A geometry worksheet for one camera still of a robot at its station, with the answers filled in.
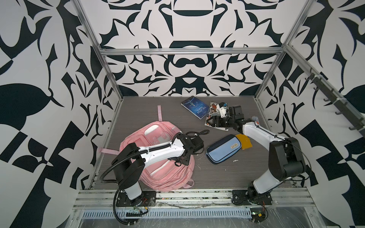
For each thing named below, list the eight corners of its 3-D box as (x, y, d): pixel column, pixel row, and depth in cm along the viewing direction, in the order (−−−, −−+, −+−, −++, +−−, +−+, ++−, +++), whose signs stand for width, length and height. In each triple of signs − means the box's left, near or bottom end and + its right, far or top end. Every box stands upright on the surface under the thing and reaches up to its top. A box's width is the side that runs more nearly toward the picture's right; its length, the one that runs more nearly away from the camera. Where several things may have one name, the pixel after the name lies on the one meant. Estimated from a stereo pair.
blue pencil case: (210, 166, 85) (211, 165, 83) (200, 151, 91) (201, 149, 89) (243, 146, 93) (244, 145, 91) (232, 134, 99) (233, 132, 97)
